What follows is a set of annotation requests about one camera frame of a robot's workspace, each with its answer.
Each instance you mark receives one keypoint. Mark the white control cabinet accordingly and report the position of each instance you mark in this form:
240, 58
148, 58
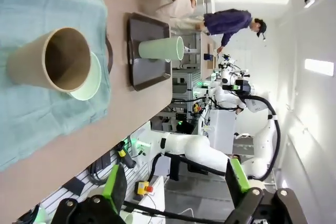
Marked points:
223, 129

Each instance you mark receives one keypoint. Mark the black square plate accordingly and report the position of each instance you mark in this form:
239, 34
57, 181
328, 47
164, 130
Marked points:
74, 186

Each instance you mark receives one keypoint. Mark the pale green cup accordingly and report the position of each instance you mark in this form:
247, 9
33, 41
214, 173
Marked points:
157, 48

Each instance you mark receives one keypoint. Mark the beige cloth mat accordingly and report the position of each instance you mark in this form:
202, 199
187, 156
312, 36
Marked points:
181, 6

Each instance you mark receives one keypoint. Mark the background person in navy jacket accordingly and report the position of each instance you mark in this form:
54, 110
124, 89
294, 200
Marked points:
228, 20

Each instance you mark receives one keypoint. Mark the aluminium frame rack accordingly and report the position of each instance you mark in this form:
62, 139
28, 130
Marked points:
186, 82

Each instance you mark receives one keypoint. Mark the teal cloth mat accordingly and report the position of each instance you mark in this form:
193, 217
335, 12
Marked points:
39, 119

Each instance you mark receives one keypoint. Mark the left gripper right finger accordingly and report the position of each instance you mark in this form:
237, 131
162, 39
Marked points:
236, 179

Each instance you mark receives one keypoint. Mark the background wooden workbench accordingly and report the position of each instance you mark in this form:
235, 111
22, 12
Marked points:
210, 48

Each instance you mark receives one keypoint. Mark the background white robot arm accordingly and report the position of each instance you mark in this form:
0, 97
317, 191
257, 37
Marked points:
225, 75

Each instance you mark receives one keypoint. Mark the small dark tray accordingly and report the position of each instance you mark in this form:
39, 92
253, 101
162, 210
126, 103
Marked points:
149, 74

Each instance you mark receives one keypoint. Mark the mint green bowl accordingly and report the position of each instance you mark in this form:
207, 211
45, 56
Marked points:
92, 82

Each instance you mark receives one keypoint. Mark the small blue box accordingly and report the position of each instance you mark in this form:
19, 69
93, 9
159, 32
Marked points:
207, 56

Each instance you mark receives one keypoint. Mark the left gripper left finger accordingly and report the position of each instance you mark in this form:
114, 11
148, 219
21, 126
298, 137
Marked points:
116, 192

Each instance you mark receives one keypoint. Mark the tall tan cup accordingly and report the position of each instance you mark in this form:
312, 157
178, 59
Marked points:
26, 61

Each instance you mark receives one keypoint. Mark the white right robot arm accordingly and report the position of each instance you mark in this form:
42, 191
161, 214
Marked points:
199, 150

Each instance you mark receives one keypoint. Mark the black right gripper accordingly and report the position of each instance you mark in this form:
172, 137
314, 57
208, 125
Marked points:
243, 87

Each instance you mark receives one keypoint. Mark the white bowl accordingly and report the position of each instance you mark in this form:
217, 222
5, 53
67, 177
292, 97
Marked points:
167, 60

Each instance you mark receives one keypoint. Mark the yellow emergency stop box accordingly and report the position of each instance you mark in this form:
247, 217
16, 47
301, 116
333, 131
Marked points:
141, 187

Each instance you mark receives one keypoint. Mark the person's left hand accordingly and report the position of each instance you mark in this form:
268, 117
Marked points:
193, 1

